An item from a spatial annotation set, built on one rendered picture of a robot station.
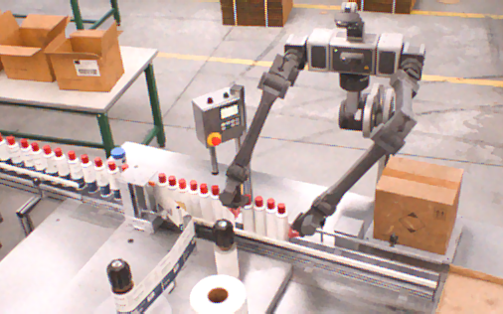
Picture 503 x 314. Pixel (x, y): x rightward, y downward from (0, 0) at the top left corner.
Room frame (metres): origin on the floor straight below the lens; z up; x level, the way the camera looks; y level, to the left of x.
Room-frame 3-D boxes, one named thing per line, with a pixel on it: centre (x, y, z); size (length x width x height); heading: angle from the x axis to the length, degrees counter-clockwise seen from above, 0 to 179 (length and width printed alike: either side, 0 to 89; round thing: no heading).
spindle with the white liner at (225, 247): (1.84, 0.12, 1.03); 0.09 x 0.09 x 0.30
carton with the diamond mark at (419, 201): (2.08, -0.67, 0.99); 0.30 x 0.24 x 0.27; 63
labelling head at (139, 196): (2.24, 0.47, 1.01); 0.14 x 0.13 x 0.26; 62
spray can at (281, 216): (2.03, -0.11, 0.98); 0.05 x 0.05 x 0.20
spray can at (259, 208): (2.08, -0.02, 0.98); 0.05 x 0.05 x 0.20
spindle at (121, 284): (1.68, 0.49, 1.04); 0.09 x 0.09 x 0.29
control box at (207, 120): (2.25, 0.11, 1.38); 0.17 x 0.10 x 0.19; 117
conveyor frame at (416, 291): (2.12, 0.06, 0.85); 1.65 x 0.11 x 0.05; 62
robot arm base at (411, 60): (2.38, -0.69, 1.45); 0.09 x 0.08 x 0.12; 69
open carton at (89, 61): (3.79, 0.96, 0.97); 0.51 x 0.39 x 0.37; 165
